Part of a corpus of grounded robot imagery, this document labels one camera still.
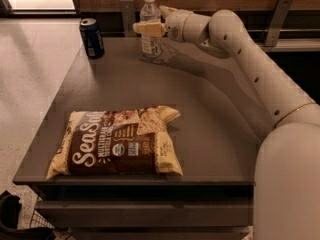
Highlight brown sea salt chip bag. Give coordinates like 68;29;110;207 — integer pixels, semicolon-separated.
47;106;182;178

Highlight blue soda can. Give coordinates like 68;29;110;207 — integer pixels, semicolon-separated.
79;18;105;59

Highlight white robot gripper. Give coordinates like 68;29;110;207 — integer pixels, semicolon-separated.
133;5;210;45

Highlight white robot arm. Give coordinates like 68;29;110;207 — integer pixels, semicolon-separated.
133;6;320;240

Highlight right metal rail bracket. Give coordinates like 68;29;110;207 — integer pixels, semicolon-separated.
264;0;293;47

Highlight left metal rail bracket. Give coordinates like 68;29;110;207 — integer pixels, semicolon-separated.
120;0;136;37

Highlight black bag on floor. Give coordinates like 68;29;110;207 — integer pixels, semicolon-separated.
0;190;55;240

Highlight grey cabinet drawer front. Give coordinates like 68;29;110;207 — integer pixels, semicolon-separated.
35;201;253;228

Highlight wire basket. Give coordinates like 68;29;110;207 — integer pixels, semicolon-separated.
29;208;54;229

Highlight metal rail bracket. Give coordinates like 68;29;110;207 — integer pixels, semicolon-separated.
120;0;136;37
264;0;293;47

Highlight clear plastic water bottle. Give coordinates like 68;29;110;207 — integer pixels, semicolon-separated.
140;0;161;58

